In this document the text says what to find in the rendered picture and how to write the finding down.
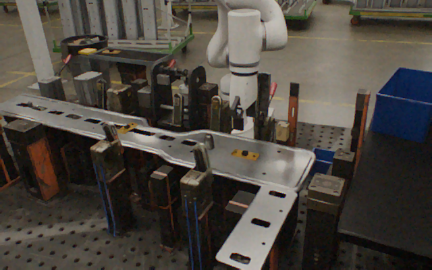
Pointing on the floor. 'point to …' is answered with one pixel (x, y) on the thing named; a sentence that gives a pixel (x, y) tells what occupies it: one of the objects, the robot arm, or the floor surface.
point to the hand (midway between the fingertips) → (244, 120)
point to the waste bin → (76, 42)
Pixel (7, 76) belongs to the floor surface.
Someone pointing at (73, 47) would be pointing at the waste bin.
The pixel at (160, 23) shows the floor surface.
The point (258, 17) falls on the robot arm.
